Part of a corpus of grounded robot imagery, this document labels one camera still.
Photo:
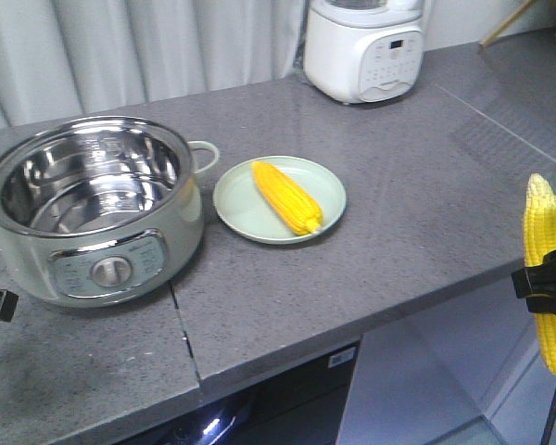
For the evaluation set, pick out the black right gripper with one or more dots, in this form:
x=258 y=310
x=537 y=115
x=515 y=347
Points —
x=536 y=285

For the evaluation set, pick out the white rice cooker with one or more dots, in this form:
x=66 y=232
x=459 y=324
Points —
x=363 y=51

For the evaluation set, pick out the grey pleated curtain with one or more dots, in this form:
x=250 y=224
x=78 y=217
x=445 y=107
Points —
x=64 y=58

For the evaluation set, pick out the pale green electric cooking pot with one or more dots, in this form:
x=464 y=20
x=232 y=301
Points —
x=101 y=210

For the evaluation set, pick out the mint green plate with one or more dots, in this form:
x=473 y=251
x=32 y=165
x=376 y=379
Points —
x=242 y=207

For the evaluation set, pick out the bright yellow corn cob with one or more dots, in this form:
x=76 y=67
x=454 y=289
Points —
x=298 y=210
x=539 y=234

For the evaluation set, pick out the black two-drawer sterilizer cabinet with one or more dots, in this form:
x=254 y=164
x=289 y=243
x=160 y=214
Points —
x=303 y=405

